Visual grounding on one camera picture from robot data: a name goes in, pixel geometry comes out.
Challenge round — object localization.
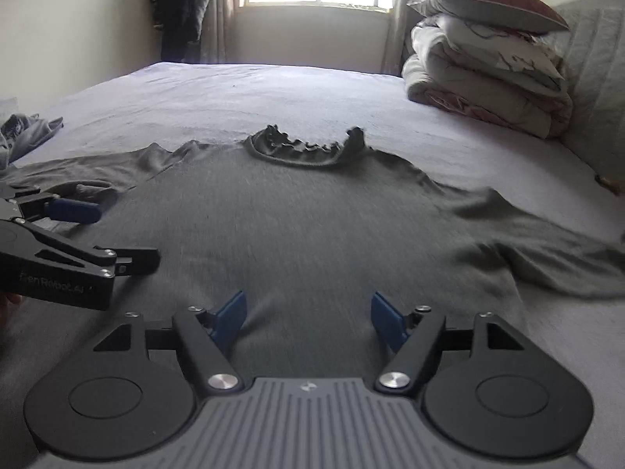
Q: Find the dark grey long-sleeve shirt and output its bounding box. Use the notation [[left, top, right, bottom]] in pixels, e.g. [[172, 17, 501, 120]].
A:
[[1, 142, 624, 468]]

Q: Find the left hand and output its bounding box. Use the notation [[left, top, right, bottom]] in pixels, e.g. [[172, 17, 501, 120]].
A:
[[0, 292, 23, 335]]

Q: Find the grey blue garment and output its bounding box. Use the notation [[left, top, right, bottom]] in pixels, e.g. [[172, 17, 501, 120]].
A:
[[0, 113, 64, 170]]

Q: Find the grey bed sheet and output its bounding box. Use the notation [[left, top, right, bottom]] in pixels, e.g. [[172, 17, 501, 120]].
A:
[[25, 64, 624, 468]]

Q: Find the beige curtain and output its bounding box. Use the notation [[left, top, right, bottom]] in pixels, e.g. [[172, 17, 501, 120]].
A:
[[200, 0, 239, 64]]

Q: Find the dark hanging jacket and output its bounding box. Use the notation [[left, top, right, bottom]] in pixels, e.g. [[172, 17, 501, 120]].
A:
[[149, 0, 210, 63]]

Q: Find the folded floral duvet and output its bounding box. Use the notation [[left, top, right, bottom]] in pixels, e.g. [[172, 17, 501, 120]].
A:
[[402, 14, 573, 140]]

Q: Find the grey quilted headboard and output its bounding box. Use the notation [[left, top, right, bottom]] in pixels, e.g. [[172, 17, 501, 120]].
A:
[[556, 0, 624, 188]]

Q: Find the maroon grey pillow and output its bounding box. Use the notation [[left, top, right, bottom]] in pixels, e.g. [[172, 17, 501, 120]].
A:
[[408, 0, 570, 35]]

